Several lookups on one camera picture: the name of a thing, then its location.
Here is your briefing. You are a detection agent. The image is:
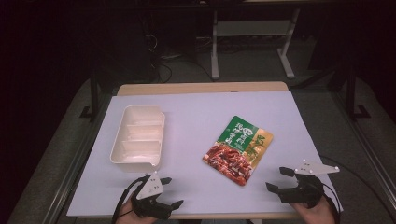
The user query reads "white table mat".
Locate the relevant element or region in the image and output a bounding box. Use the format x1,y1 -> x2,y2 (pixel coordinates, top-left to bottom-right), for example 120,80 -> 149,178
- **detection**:
66,91 -> 344,218

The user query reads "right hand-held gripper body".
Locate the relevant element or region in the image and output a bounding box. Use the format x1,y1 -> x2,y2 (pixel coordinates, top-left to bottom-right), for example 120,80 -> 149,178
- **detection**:
278,159 -> 341,209

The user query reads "person's left hand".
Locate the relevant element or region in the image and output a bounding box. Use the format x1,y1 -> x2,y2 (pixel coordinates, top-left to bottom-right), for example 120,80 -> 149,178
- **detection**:
115,196 -> 159,224

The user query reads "white metal desk frame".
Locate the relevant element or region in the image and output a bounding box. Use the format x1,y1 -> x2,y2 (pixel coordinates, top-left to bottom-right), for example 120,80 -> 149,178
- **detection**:
210,8 -> 302,80

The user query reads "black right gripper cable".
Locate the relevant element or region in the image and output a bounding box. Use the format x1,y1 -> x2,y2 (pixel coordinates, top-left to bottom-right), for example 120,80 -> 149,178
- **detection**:
320,182 -> 342,224

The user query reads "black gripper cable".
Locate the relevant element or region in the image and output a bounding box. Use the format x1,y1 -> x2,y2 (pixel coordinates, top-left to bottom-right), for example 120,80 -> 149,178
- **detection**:
111,175 -> 151,224
320,182 -> 342,224

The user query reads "black metal stand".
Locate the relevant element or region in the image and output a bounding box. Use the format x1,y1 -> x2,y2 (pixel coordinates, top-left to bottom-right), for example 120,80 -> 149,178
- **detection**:
78,70 -> 103,122
345,65 -> 372,121

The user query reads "white divided plastic container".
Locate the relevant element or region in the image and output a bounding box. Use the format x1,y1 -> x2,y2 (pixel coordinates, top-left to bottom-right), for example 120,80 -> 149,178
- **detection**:
109,104 -> 166,174

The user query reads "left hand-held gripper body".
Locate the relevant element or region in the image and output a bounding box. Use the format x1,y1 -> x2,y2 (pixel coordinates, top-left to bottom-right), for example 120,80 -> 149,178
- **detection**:
130,172 -> 173,220

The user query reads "person's right hand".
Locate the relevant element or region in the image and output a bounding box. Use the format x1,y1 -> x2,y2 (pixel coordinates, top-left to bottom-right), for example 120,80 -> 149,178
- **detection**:
290,195 -> 338,224

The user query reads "black floor cable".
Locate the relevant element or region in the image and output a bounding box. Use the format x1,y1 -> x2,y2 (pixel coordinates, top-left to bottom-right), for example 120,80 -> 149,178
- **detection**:
154,57 -> 216,84

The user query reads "metal frame rail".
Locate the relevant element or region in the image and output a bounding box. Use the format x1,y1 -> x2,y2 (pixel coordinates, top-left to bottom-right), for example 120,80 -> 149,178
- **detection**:
332,92 -> 396,203
40,94 -> 110,224

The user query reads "green and red snack packet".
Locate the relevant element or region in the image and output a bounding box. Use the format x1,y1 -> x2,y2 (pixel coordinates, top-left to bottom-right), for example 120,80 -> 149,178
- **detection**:
202,115 -> 275,187

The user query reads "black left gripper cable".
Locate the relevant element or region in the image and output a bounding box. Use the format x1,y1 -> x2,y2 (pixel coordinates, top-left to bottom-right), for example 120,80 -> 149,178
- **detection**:
111,175 -> 151,224

